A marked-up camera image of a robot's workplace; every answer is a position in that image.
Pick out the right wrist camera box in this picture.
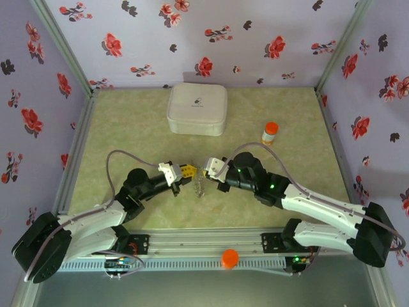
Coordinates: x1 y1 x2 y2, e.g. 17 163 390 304
203 156 229 180

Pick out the left controller board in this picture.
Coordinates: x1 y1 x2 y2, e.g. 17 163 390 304
104 257 135 279

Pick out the right aluminium side rail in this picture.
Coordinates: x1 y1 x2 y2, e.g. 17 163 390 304
314 88 368 230

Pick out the left aluminium side rail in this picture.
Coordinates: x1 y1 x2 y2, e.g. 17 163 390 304
50 89 100 231

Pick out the orange-capped pill bottle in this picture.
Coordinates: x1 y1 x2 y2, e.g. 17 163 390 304
261 122 279 146

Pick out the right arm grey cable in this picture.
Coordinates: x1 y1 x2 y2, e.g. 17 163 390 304
220 142 407 276

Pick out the left black mount plate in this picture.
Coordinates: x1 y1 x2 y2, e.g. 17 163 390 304
126 234 150 256

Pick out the orange round cap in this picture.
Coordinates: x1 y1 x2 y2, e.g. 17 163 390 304
221 248 240 271

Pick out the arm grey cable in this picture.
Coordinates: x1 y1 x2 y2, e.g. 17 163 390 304
220 142 407 276
22 148 162 284

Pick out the right black mount plate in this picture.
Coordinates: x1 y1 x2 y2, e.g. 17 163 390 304
261 232 320 253

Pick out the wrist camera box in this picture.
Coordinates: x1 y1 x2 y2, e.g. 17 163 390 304
203 156 229 180
158 161 183 187

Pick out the grey slotted cable duct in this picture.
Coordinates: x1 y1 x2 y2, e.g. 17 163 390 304
60 257 287 272

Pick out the controller board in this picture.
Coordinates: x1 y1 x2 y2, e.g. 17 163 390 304
104 257 135 279
286 254 313 276

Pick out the left arm grey cable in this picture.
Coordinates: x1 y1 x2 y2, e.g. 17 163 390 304
22 148 162 284

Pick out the left aluminium corner post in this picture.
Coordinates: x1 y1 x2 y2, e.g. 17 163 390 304
28 0 96 97

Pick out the white zip case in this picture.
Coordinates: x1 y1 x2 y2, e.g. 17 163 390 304
166 82 228 138

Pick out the right aluminium corner post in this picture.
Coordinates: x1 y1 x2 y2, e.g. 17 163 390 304
314 0 374 94

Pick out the aluminium corner post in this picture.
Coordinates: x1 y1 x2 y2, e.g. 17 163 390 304
314 0 374 94
28 0 96 97

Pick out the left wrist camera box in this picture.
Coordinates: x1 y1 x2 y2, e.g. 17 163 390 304
158 161 183 187

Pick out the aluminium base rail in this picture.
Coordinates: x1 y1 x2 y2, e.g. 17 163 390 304
30 227 383 256

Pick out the right controller board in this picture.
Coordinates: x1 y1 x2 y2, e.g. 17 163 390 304
286 254 313 276

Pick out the aluminium side rail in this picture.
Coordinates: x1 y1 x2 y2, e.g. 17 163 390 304
50 89 100 231
314 88 368 230

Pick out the black mount plate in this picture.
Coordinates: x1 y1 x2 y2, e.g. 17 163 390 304
126 234 150 256
261 232 320 253

